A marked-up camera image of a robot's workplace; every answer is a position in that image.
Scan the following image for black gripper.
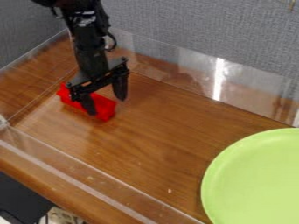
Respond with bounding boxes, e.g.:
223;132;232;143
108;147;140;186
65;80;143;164
67;45;129;116

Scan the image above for red plastic block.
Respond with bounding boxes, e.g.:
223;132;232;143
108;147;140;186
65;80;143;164
56;83;117;121

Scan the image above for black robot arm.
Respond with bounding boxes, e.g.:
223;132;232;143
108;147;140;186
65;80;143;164
32;0;129;116

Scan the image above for green plate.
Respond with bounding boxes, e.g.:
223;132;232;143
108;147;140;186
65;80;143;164
200;128;299;224

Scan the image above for white power strip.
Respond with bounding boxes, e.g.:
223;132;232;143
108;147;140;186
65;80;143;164
37;206;87;224

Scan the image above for black box under table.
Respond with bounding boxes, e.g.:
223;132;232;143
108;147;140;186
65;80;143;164
0;172;53;224

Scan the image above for black cable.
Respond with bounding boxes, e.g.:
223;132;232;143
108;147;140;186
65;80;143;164
101;31;117;53

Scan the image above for clear acrylic barrier wall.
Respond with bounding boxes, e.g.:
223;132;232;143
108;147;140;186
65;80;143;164
0;32;299;224

